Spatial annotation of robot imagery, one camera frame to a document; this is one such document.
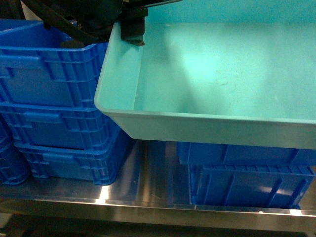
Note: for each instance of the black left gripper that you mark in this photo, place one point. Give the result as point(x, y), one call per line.
point(91, 21)

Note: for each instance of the teal plastic bin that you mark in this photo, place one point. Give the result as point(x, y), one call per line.
point(239, 72)

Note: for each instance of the upper blue crate left stack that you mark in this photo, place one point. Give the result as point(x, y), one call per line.
point(35, 69)

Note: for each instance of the blue crate stack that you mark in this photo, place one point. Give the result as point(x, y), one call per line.
point(249, 185)
point(35, 69)
point(100, 167)
point(59, 127)

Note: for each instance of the middle blue crate left stack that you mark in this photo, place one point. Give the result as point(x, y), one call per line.
point(59, 127)

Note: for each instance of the bottom blue crate left stack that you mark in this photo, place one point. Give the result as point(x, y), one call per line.
point(100, 167)

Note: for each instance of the lower blue crate right stack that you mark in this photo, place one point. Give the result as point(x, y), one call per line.
point(249, 185)

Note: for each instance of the blue crate under teal bin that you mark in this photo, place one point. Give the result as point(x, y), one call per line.
point(223, 154)

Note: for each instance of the stainless steel shelf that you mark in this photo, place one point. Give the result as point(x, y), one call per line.
point(151, 188)

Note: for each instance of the blue crate far left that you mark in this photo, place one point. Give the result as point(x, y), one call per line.
point(14, 169)

